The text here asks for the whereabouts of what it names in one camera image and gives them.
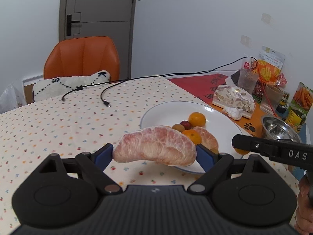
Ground white plate blue rim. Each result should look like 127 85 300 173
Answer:
140 101 243 159

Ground stainless steel bowl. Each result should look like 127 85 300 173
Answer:
261 115 302 143

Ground black cable with clip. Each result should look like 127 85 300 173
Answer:
61 76 167 101

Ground white cushion black letters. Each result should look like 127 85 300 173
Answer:
32 70 111 102

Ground small orange kumquat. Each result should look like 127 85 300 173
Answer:
233 147 250 155

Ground green carrot snack bag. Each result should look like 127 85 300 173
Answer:
291 82 313 116

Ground white plastic bag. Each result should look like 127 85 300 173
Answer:
0 84 27 114

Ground red wire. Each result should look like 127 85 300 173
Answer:
251 60 279 118

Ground brown longan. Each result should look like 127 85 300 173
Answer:
172 124 185 132

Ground floral dotted tablecloth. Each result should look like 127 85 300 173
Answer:
0 76 300 235

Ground yellow tin can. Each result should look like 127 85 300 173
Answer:
285 108 306 134

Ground black door handle lock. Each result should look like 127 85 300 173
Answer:
65 14 80 37

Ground red jujube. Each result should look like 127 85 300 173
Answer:
180 120 192 130

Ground white wall hook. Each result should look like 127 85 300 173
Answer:
261 13 272 25

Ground short peeled pomelo segment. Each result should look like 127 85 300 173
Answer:
193 126 219 154

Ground long peeled pomelo segment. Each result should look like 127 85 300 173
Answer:
112 126 197 166

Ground orange leather chair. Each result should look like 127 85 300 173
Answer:
43 37 120 81

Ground person's right hand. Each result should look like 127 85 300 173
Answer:
294 175 313 235

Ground crumpled white tissue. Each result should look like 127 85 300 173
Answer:
222 107 243 121

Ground floral tissue pouch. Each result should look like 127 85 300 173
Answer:
212 85 256 117

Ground orange yellow snack bag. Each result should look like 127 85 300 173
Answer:
253 46 285 85

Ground grey door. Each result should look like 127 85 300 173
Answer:
58 0 135 79

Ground large orange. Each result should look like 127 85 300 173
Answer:
182 129 202 145

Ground black usb cable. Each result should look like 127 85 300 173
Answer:
100 56 259 108

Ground clear textured glass cup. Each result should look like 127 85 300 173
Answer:
238 69 259 94

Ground medium orange mandarin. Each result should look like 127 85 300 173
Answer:
188 112 206 127

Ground red orange table mat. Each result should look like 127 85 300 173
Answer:
169 73 265 137

